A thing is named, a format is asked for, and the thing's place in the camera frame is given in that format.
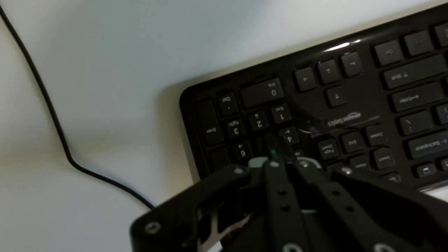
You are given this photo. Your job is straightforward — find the thin black keyboard cable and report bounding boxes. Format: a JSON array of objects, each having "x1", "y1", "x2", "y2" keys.
[{"x1": 0, "y1": 4, "x2": 155, "y2": 210}]

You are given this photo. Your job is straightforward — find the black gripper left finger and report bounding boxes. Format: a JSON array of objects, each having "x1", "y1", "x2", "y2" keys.
[{"x1": 128, "y1": 137, "x2": 305, "y2": 252}]

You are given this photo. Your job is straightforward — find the black full-size keyboard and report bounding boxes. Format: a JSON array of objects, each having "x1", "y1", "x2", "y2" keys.
[{"x1": 179, "y1": 4, "x2": 448, "y2": 190}]

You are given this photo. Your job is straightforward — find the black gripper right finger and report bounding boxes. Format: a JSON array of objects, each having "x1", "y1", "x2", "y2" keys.
[{"x1": 287, "y1": 156, "x2": 448, "y2": 252}]

